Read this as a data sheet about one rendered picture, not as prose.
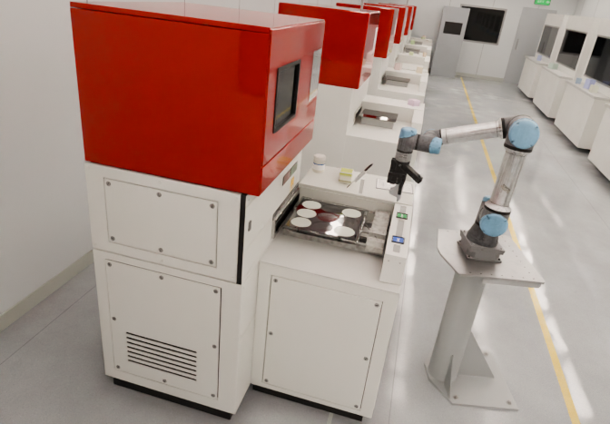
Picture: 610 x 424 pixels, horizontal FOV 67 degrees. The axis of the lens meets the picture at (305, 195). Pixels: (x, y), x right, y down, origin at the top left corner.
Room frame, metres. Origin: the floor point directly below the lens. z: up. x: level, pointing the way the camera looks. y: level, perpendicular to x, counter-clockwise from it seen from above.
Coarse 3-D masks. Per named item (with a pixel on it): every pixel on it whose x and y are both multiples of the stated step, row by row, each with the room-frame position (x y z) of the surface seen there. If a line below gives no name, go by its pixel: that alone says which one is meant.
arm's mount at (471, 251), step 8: (464, 232) 2.10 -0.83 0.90; (464, 240) 2.06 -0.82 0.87; (464, 248) 2.03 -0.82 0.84; (472, 248) 1.96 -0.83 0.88; (480, 248) 1.96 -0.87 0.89; (488, 248) 1.97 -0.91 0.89; (496, 248) 1.98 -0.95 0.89; (472, 256) 1.97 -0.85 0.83; (480, 256) 1.97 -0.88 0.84; (488, 256) 1.97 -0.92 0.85; (496, 256) 1.97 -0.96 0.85
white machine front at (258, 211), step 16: (272, 192) 1.87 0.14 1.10; (288, 192) 2.14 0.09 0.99; (256, 208) 1.66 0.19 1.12; (272, 208) 1.89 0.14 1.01; (288, 208) 2.20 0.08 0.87; (240, 224) 1.55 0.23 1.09; (256, 224) 1.68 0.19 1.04; (240, 240) 1.55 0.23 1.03; (256, 240) 1.69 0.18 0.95; (272, 240) 1.93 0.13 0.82; (240, 256) 1.55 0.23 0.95; (256, 256) 1.71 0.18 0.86; (240, 272) 1.55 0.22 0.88
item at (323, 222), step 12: (300, 204) 2.20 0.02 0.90; (324, 204) 2.24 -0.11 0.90; (336, 204) 2.25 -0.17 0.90; (300, 216) 2.07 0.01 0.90; (324, 216) 2.10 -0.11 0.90; (336, 216) 2.11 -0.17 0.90; (360, 216) 2.14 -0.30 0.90; (300, 228) 1.94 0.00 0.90; (312, 228) 1.96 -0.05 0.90; (324, 228) 1.97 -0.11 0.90
